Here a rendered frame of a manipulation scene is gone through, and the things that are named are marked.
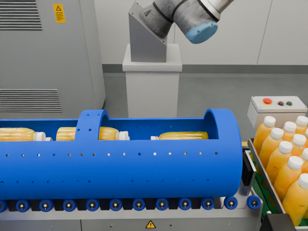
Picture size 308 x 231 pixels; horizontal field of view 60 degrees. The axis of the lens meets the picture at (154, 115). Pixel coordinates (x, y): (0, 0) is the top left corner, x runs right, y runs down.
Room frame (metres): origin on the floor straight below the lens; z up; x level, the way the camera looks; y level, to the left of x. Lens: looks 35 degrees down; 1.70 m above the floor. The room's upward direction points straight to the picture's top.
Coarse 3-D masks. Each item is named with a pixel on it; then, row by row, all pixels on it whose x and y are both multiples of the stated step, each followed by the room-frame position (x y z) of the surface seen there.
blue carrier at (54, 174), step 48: (0, 144) 0.56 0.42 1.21; (48, 144) 0.56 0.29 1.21; (96, 144) 0.56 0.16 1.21; (144, 144) 0.56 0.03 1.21; (192, 144) 0.56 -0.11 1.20; (240, 144) 0.56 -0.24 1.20; (0, 192) 0.50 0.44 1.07; (48, 192) 0.50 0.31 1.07; (96, 192) 0.50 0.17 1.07; (144, 192) 0.51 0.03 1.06; (192, 192) 0.51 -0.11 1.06
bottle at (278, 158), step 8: (272, 152) 0.69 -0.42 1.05; (280, 152) 0.66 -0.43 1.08; (288, 152) 0.65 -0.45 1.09; (272, 160) 0.66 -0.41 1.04; (280, 160) 0.64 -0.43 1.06; (288, 160) 0.64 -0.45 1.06; (272, 168) 0.65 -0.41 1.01; (272, 176) 0.64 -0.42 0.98; (264, 184) 0.66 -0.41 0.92; (272, 184) 0.64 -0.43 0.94
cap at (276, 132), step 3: (273, 129) 0.75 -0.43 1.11; (276, 129) 0.75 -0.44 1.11; (279, 129) 0.75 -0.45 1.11; (273, 132) 0.74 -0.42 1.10; (276, 132) 0.73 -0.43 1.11; (279, 132) 0.73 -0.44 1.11; (282, 132) 0.73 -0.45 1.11; (273, 135) 0.74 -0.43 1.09; (276, 135) 0.73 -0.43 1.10; (279, 135) 0.72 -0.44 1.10; (282, 135) 0.73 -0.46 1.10
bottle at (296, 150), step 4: (292, 140) 0.72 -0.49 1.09; (292, 144) 0.71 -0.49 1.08; (296, 144) 0.69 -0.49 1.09; (304, 144) 0.70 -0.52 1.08; (292, 148) 0.69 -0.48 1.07; (296, 148) 0.69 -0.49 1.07; (300, 148) 0.69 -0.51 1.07; (304, 148) 0.69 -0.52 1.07; (292, 152) 0.69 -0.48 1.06; (296, 152) 0.68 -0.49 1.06; (300, 152) 0.68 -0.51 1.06
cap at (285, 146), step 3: (282, 141) 0.69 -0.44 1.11; (285, 141) 0.69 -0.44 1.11; (282, 144) 0.67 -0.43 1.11; (285, 144) 0.67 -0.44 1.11; (288, 144) 0.67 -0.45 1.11; (291, 144) 0.67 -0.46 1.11; (279, 147) 0.67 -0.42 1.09; (282, 147) 0.66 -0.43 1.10; (285, 147) 0.66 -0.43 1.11; (288, 147) 0.66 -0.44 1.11; (291, 147) 0.66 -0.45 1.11; (282, 150) 0.66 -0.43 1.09; (285, 150) 0.65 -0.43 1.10; (288, 150) 0.65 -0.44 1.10
